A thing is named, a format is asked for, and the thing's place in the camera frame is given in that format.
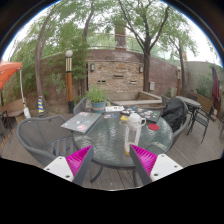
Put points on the grey wall box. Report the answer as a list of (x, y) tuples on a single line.
[(152, 86)]

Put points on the wooden bench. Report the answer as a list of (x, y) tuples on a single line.
[(13, 107)]

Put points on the yellow square card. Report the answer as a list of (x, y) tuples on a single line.
[(124, 118)]

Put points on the clear white-capped plastic bottle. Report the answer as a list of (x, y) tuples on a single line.
[(132, 140)]

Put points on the wooden lamp post, globe light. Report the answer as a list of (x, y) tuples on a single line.
[(69, 86)]

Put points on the black wall lamp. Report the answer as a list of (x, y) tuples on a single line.
[(141, 69), (92, 67)]

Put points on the flat round red coaster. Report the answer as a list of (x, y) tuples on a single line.
[(153, 127)]

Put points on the silver laptop with stickers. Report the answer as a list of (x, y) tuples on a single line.
[(81, 121)]

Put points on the white printed booklet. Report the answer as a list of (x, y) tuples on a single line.
[(114, 108)]

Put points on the maroon closed umbrella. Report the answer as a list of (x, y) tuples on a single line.
[(215, 88)]

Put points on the blue sticker card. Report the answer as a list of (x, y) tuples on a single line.
[(110, 116)]

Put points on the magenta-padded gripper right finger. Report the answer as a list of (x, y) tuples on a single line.
[(146, 160)]

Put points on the blue yellow striped cone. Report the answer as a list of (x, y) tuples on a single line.
[(40, 106)]

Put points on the black laptop with stickers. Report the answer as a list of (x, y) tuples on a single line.
[(146, 115)]

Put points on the round dark side table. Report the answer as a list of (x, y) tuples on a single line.
[(189, 101)]

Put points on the green plant in blue pot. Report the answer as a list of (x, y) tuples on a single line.
[(96, 96)]

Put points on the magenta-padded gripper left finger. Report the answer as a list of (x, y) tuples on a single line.
[(77, 160)]

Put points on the orange canopy tent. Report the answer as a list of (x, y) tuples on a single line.
[(8, 71)]

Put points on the black backpack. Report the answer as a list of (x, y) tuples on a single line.
[(175, 113)]

